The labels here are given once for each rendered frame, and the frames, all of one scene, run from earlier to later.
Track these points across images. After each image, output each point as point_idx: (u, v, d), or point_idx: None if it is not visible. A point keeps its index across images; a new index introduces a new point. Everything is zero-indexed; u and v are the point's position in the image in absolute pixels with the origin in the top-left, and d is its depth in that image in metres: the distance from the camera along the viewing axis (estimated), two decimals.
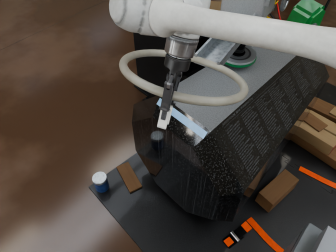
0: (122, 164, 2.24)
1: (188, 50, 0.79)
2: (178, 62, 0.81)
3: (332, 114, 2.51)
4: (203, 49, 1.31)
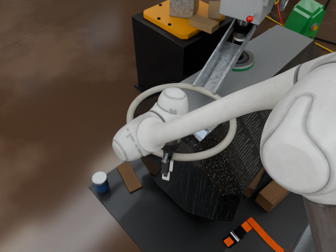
0: (122, 164, 2.24)
1: (176, 140, 1.02)
2: (170, 146, 1.05)
3: None
4: (200, 77, 1.46)
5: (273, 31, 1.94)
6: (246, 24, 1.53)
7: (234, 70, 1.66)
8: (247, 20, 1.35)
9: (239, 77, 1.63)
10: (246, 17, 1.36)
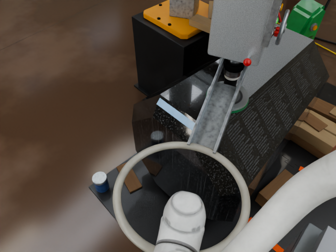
0: (122, 164, 2.24)
1: None
2: None
3: (332, 114, 2.51)
4: (194, 132, 1.21)
5: None
6: (239, 62, 1.31)
7: None
8: (245, 64, 1.13)
9: (239, 77, 1.63)
10: (243, 60, 1.14)
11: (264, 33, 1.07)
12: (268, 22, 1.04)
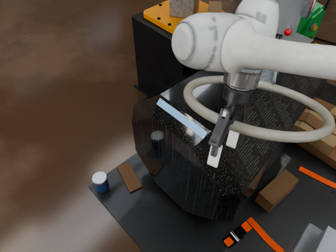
0: (122, 164, 2.24)
1: (248, 80, 0.70)
2: (237, 94, 0.72)
3: (332, 114, 2.51)
4: None
5: None
6: None
7: None
8: (286, 34, 1.28)
9: None
10: (284, 30, 1.28)
11: (304, 4, 1.22)
12: None
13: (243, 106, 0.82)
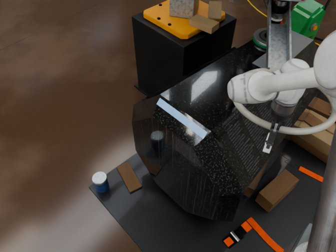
0: (122, 164, 2.24)
1: (290, 110, 1.10)
2: (282, 117, 1.14)
3: None
4: (270, 59, 1.55)
5: None
6: (286, 4, 1.67)
7: (252, 36, 1.88)
8: None
9: None
10: None
11: None
12: None
13: None
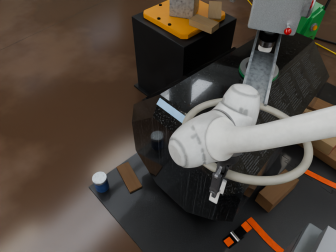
0: (122, 164, 2.24)
1: None
2: None
3: None
4: None
5: None
6: (275, 32, 1.44)
7: None
8: (286, 33, 1.28)
9: (239, 77, 1.63)
10: (284, 30, 1.29)
11: (304, 3, 1.22)
12: None
13: None
